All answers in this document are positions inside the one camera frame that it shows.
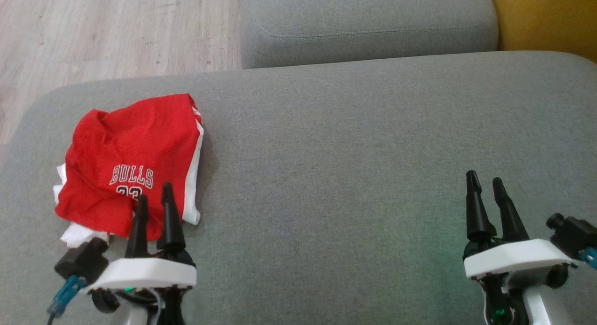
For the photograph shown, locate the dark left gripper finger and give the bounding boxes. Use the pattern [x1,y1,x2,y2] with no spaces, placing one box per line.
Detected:
[125,194,150,259]
[157,182,187,258]

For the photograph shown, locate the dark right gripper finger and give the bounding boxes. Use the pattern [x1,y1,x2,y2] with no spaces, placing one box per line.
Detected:
[465,170,498,246]
[492,177,530,242]

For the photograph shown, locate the grey sofa seat cushion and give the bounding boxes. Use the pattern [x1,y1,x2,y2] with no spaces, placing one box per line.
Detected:
[0,51,597,325]

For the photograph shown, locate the yellow cushion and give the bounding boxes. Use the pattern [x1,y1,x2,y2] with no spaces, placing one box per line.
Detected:
[487,0,597,64]

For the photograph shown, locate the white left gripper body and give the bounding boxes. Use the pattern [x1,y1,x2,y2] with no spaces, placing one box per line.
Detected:
[86,250,197,316]

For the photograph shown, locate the right cable with blue plug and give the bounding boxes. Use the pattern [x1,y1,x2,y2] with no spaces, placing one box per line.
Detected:
[580,247,597,270]

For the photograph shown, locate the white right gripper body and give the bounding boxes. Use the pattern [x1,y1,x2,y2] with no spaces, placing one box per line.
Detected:
[463,238,580,288]

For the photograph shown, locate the red Bulls jersey white sleeves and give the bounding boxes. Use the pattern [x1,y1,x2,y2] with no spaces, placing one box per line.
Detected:
[53,108,189,249]

